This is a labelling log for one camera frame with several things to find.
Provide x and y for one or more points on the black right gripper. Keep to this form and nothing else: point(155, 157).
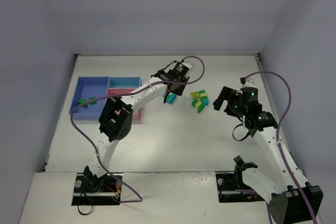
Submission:
point(227, 98)

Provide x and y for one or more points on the dark green square lego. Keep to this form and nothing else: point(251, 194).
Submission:
point(92, 100)

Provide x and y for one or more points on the pink plastic bin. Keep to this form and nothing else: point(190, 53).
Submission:
point(118, 92)

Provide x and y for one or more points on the dark green sloped lego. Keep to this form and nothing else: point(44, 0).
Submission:
point(83, 103)

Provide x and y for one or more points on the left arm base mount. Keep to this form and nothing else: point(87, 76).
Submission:
point(107, 192)

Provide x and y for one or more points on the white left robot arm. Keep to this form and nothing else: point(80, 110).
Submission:
point(116, 117)

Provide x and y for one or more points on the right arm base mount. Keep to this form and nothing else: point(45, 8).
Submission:
point(229, 191)

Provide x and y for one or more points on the green yellow teal lego cluster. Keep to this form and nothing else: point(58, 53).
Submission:
point(199, 100)

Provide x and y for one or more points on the teal plastic bin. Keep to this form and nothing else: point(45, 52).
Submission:
point(124, 82)

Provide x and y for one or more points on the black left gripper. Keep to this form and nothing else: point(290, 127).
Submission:
point(174, 87)

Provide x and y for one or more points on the blue plastic bin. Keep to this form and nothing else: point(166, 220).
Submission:
point(86, 88)

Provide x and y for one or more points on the teal green lego stack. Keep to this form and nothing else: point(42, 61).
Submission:
point(169, 97)

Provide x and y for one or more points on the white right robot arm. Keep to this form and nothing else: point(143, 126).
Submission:
point(290, 198)

